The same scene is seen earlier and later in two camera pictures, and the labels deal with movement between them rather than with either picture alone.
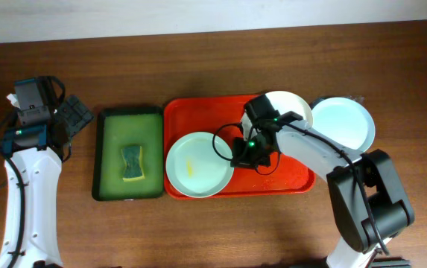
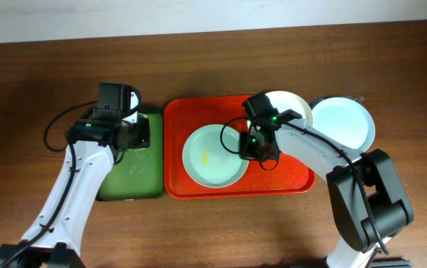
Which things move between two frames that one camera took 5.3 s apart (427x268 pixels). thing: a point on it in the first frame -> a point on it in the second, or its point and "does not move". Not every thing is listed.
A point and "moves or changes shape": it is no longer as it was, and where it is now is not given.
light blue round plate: (349, 120) does not move
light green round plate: (199, 164) moves or changes shape
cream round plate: (285, 101) does not move
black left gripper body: (74, 114) -> (138, 133)
